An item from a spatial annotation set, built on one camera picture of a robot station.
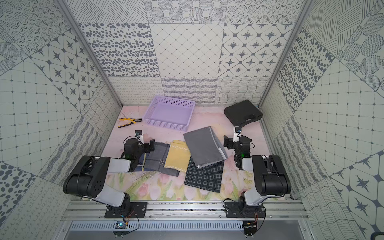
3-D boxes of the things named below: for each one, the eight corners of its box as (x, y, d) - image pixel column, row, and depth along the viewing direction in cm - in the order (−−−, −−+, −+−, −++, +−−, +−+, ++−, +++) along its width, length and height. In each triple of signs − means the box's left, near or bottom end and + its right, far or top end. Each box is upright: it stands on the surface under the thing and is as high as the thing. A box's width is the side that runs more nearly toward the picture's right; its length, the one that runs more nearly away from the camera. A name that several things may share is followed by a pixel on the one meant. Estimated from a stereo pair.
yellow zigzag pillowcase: (164, 168, 90) (163, 166, 88) (172, 141, 102) (172, 139, 100) (187, 172, 88) (186, 170, 86) (192, 144, 101) (192, 142, 98)
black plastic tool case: (236, 129, 107) (238, 125, 104) (222, 111, 118) (223, 108, 115) (262, 118, 114) (264, 114, 110) (246, 102, 125) (248, 98, 121)
